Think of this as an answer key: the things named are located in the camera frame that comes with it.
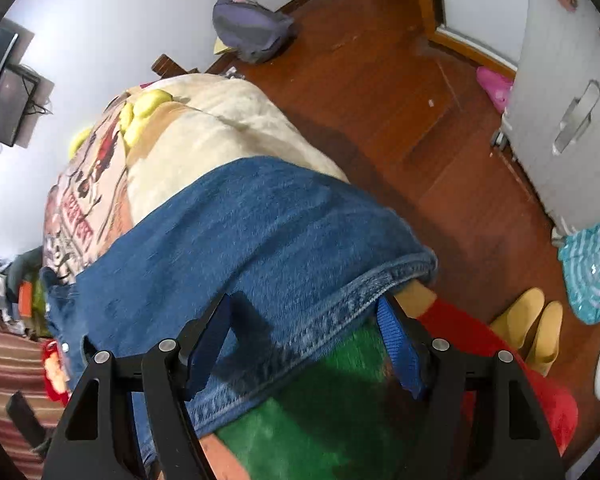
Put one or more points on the blue denim garment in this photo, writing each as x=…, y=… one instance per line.
x=255, y=240

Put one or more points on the wall-mounted screen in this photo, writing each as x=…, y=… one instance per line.
x=5, y=100

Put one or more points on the yellow slipper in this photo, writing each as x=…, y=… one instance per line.
x=517, y=317
x=545, y=335

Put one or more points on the red and green fleece blanket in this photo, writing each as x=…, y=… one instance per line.
x=330, y=410

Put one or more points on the wooden furniture piece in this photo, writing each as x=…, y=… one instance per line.
x=170, y=66

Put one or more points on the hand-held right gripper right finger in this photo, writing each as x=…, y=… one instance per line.
x=397, y=345

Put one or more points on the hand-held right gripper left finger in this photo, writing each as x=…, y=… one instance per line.
x=205, y=360

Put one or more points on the pink slipper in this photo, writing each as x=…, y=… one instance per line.
x=495, y=87

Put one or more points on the purple backpack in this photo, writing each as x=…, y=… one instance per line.
x=252, y=25

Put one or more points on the red fuzzy garment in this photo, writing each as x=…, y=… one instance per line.
x=55, y=372

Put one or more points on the teal patterned cloth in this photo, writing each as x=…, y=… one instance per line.
x=592, y=270

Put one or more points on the pile of mixed clothes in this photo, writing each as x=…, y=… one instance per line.
x=20, y=285

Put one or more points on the wooden door frame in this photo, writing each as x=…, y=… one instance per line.
x=425, y=5

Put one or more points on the white cabinet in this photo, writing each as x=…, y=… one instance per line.
x=555, y=60

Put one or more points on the striped fabric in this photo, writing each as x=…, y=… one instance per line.
x=5, y=360

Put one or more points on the printed blanket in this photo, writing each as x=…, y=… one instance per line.
x=205, y=125

